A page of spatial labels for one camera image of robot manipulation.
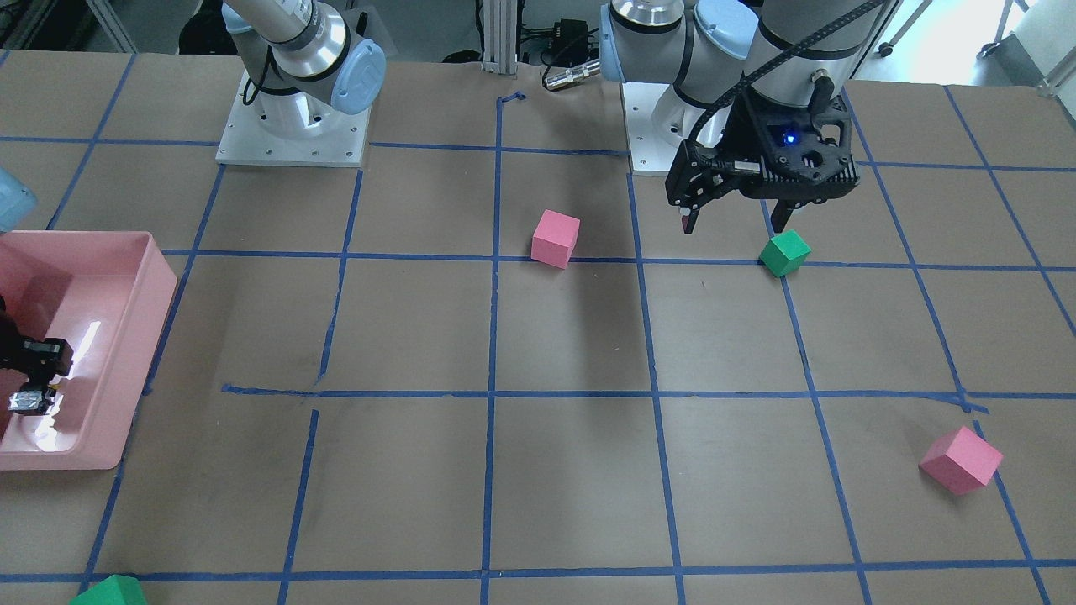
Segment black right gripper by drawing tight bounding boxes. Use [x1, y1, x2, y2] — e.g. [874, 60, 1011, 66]
[0, 297, 74, 388]

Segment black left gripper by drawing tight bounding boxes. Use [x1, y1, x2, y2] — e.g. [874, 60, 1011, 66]
[665, 89, 861, 234]

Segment yellow push button switch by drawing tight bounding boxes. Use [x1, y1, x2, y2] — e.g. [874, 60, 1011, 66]
[8, 384, 57, 416]

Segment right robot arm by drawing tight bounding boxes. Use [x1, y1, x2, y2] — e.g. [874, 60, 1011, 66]
[3, 1, 387, 258]

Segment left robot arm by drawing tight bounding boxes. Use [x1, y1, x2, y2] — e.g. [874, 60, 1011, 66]
[597, 1, 888, 234]

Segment green cube near base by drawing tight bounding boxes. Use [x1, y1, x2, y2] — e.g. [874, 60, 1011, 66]
[758, 230, 812, 278]

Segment pink plastic bin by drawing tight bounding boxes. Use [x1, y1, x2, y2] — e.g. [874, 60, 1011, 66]
[1, 230, 176, 472]

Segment pink cube centre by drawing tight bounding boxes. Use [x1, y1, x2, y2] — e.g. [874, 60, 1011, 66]
[530, 209, 581, 271]

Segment green cube near bin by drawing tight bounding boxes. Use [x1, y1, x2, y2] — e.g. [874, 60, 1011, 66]
[69, 575, 148, 605]

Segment pink cube far corner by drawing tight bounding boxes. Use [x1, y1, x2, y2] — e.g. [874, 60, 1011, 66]
[919, 428, 1005, 497]

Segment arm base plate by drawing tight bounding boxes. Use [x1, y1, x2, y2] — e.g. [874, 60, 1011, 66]
[621, 82, 703, 175]
[215, 73, 372, 168]

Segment aluminium frame post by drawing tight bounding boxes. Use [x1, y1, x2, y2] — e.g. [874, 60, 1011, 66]
[479, 0, 521, 78]

